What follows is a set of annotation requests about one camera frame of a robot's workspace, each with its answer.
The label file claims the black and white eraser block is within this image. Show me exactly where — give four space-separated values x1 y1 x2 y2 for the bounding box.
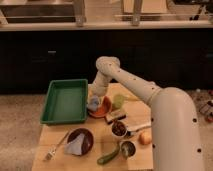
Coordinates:
105 110 126 124

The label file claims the white cup with dark contents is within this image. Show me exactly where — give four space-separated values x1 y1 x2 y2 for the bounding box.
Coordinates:
111 121 127 138

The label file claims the metal fork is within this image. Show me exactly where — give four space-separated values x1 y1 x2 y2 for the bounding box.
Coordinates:
44 131 69 161

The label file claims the grey cloth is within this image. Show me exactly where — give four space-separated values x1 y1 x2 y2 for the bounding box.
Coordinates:
64 133 85 156

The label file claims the dark brown bowl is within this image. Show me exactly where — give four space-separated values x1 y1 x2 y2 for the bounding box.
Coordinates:
65 128 94 156

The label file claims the red bowl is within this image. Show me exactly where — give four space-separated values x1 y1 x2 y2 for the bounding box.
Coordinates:
88 96 112 118

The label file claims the orange round fruit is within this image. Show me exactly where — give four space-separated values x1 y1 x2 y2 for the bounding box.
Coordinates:
138 131 152 145

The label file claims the green cucumber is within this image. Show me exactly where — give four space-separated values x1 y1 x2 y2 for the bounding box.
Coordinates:
97 144 120 165

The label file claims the green scoop with yellow handle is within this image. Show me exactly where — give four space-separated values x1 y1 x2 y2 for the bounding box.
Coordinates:
113 94 138 109

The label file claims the green plastic tray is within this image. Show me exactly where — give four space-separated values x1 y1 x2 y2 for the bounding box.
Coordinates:
40 79 88 125

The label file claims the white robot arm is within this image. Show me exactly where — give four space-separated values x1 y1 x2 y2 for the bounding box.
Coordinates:
91 56 205 171

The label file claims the blue sponge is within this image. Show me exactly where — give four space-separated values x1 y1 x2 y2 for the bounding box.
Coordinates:
87 95 101 112

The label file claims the white handled kitchen tool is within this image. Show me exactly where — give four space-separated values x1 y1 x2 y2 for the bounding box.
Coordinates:
127 122 151 136

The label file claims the small metal cup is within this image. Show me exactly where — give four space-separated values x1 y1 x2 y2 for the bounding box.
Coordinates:
120 141 136 158

